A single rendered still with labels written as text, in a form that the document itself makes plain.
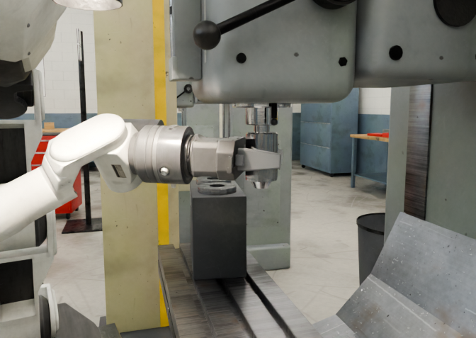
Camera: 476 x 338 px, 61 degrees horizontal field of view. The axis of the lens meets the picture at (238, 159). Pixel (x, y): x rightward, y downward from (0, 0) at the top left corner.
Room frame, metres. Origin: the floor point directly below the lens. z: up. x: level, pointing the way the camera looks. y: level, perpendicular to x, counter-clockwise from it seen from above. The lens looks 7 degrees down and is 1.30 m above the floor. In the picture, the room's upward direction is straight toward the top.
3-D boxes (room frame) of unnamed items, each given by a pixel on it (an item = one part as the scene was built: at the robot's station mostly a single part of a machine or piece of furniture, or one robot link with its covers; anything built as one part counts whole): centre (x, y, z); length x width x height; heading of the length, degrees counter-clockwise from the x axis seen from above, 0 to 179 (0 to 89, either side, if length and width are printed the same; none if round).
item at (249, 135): (0.59, -0.03, 1.26); 0.05 x 0.05 x 0.01
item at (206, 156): (0.61, 0.06, 1.23); 0.13 x 0.12 x 0.10; 170
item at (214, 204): (0.97, 0.06, 1.03); 0.22 x 0.12 x 0.20; 8
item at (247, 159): (0.56, -0.03, 1.23); 0.06 x 0.02 x 0.03; 80
